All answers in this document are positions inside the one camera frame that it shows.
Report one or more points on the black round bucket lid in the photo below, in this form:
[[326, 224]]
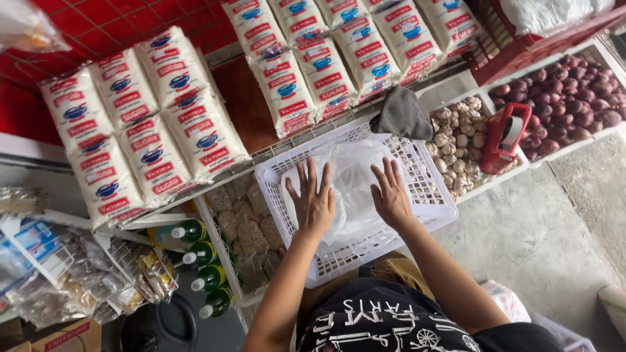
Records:
[[164, 325]]

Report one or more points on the brown cardboard box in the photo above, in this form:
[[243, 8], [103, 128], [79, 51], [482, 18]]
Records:
[[58, 337]]

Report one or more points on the hanging clear plastic bag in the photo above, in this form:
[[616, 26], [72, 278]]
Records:
[[27, 24]]

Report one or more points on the white basket of bean packets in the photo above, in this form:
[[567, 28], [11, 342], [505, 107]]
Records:
[[249, 225]]

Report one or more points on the white sack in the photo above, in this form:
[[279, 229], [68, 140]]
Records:
[[614, 303]]

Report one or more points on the pile of clear plastic bags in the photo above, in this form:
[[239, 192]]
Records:
[[354, 195]]

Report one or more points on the group of white red-label packets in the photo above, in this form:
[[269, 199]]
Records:
[[342, 58], [142, 127]]

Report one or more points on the white tray of garlic bulbs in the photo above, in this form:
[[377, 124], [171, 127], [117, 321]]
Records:
[[459, 142]]

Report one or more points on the white plastic lattice basket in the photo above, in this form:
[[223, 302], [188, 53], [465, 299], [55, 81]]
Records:
[[430, 195]]

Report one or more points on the white pink-print plastic bag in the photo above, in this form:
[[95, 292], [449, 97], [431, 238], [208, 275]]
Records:
[[508, 300]]

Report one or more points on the green bottle with white cap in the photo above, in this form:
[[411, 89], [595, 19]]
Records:
[[216, 303], [209, 278], [188, 230], [201, 254]]

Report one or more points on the white tray of red onions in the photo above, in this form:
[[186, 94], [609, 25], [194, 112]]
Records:
[[567, 98]]

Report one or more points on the red tape dispenser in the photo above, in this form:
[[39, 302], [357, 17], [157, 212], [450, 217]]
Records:
[[503, 139]]

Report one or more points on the person's black printed shirt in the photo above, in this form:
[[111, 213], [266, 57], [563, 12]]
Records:
[[391, 320]]

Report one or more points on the grey cloth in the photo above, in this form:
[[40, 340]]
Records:
[[402, 115]]

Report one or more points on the small white plastic basket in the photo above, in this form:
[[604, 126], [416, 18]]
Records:
[[567, 337]]

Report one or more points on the person's right hand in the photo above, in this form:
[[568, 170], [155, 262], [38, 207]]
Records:
[[393, 203]]

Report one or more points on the person's left hand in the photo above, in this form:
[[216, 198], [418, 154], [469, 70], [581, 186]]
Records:
[[313, 208]]

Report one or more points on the red crate with white bags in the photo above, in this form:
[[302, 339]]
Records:
[[538, 29]]

